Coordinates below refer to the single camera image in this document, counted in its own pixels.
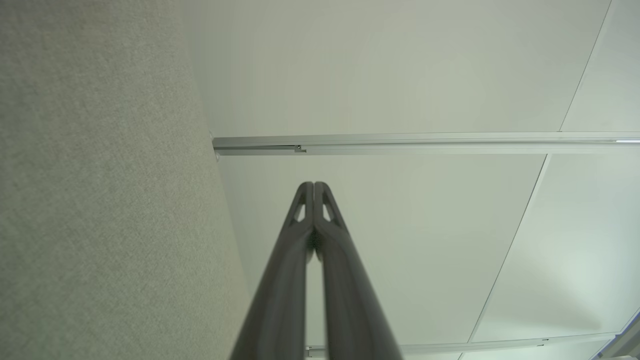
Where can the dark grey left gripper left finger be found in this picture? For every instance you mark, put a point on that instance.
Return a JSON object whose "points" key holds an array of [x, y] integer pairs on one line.
{"points": [[280, 300]]}

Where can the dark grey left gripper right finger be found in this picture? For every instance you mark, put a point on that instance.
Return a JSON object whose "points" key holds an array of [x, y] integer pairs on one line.
{"points": [[350, 300]]}

